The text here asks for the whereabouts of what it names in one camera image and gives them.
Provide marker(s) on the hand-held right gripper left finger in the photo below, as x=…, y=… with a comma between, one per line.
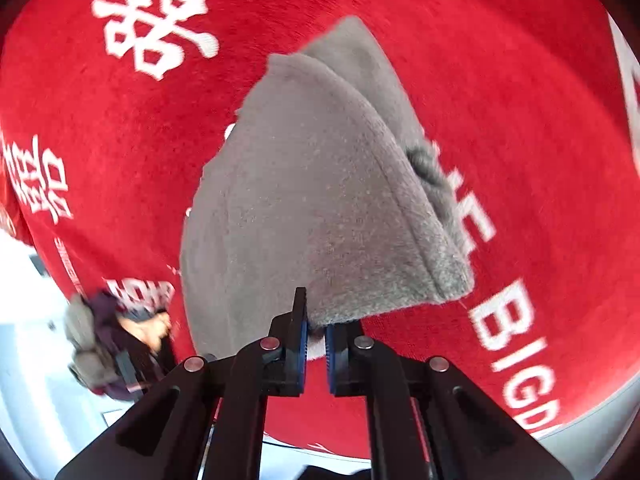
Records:
x=300, y=355

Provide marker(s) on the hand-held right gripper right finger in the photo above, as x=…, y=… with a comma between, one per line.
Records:
x=329, y=357

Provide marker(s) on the grey knit sweater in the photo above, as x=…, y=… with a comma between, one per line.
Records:
x=310, y=185

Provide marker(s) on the person's left hand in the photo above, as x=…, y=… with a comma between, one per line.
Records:
x=152, y=330

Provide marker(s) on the dark purple cloth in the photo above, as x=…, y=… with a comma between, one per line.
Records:
x=125, y=345

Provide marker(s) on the grey fluffy cloth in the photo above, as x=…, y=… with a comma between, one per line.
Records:
x=87, y=355

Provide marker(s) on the red printed blanket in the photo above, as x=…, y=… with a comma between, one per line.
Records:
x=500, y=110

